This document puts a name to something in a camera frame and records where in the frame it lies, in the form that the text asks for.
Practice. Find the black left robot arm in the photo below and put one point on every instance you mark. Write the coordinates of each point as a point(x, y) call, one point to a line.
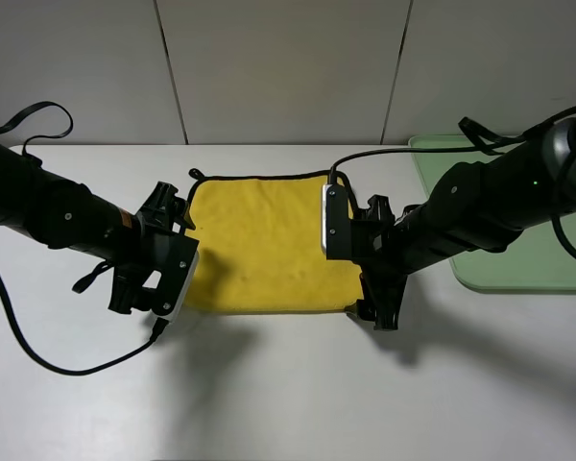
point(62, 214)

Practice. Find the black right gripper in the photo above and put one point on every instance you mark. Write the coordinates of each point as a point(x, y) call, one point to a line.
point(374, 250)

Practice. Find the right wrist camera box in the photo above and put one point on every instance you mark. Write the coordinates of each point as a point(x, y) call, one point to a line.
point(336, 231)

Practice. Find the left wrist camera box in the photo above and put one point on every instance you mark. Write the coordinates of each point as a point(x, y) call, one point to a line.
point(175, 280)

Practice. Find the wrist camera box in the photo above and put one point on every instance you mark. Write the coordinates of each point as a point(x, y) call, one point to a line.
point(175, 280)
point(336, 231)

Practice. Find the yellow towel with black trim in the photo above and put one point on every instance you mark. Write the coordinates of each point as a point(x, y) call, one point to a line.
point(260, 247)

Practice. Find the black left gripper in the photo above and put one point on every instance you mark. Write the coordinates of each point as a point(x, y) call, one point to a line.
point(163, 220)

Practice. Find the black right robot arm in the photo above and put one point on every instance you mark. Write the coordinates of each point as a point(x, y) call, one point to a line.
point(474, 206)

